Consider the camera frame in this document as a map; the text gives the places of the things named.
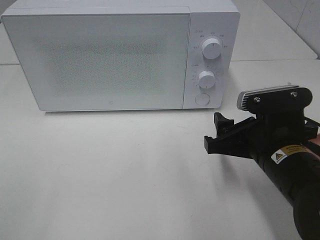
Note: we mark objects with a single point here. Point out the white microwave oven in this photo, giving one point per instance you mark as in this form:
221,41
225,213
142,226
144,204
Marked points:
207,18

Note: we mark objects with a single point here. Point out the white microwave knob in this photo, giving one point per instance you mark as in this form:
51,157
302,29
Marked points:
211,48
206,79

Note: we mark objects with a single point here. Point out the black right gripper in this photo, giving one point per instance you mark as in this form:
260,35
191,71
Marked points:
279,135

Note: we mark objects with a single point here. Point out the white upper microwave knob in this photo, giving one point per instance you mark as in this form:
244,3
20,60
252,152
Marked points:
211,48

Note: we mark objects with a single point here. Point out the pink round plate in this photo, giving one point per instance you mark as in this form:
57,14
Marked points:
317,141

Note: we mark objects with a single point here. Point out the white lower microwave knob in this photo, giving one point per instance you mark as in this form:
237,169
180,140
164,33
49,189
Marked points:
206,79

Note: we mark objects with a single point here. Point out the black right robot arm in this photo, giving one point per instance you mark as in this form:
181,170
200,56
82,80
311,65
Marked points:
298,180

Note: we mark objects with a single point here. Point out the white microwave door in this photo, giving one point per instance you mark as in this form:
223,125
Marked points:
102,62

